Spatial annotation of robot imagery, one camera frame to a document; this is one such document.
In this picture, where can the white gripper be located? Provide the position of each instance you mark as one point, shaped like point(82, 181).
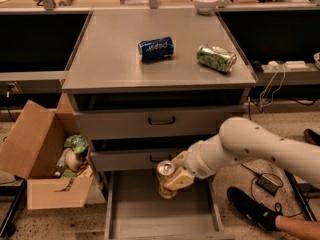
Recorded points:
point(194, 159)

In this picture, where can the crushed orange soda can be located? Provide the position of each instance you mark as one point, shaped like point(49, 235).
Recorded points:
point(165, 170)

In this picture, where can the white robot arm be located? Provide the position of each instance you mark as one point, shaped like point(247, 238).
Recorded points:
point(239, 140)

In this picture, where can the middle grey drawer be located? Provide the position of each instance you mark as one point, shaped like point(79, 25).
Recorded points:
point(144, 159)

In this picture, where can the bottom grey open drawer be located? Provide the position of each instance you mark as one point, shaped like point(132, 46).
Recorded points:
point(136, 211)

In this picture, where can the top grey drawer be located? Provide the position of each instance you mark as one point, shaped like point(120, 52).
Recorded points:
point(158, 122)

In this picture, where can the grey metal drawer cabinet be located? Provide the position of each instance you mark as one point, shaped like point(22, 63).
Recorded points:
point(108, 72)

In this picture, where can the green soda can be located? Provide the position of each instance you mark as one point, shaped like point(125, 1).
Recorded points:
point(216, 58)

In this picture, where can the blue Pepsi can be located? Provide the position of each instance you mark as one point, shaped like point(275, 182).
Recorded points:
point(157, 49)

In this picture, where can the black sneaker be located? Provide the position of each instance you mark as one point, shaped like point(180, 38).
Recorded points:
point(252, 210)

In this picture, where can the black power adapter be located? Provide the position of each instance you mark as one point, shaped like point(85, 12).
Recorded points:
point(268, 185)

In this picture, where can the black metal bar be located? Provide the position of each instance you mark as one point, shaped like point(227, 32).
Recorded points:
point(301, 190)

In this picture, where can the green snack bag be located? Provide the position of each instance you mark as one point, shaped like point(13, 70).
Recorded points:
point(77, 143)

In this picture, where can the white bottle in box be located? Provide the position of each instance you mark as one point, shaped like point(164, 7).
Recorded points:
point(61, 164)

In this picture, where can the white power strip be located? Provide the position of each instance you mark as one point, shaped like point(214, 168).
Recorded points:
point(289, 66)

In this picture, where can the brown cardboard box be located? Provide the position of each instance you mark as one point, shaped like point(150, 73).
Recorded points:
point(31, 151)

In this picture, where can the person's bare leg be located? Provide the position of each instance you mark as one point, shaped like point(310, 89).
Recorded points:
point(304, 230)

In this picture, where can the white ceramic bowl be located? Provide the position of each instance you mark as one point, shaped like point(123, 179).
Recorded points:
point(205, 6)

